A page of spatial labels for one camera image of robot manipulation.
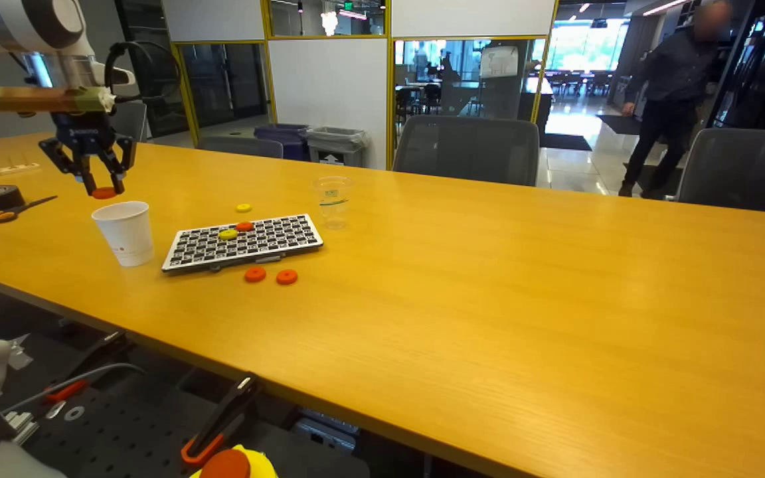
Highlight yellow red emergency stop button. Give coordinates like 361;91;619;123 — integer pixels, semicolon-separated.
190;443;283;478

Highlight black clamp with orange grip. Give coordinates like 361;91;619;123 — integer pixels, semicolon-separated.
178;375;259;470

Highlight black white calibration board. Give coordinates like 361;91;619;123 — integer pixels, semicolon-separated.
159;211;326;276

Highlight yellow framed glass partition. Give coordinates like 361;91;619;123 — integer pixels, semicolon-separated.
166;0;560;174

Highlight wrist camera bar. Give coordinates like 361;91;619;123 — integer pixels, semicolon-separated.
0;82;117;117

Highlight white paper cup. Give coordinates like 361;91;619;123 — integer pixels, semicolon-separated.
87;200;158;271

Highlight orange handled scissors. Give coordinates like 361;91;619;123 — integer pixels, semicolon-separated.
0;195;61;225

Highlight clear plastic cup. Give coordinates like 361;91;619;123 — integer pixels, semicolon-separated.
316;174;348;223

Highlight light grey bin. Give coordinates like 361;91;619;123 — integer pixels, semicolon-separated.
303;124;372;171

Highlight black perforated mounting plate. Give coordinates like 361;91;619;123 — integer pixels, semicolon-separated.
22;370;227;478

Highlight grey office chair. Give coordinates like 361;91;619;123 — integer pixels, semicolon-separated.
672;124;765;219
105;99;152;143
394;115;542;188

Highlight blue grey box under table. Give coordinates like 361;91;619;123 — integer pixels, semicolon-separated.
289;411;361;458

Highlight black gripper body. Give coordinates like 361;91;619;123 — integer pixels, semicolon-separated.
50;110;122;154

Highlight blue bin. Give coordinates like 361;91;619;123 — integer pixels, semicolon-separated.
253;123;310;166

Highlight black lever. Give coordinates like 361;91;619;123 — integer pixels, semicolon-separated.
66;329;127;379

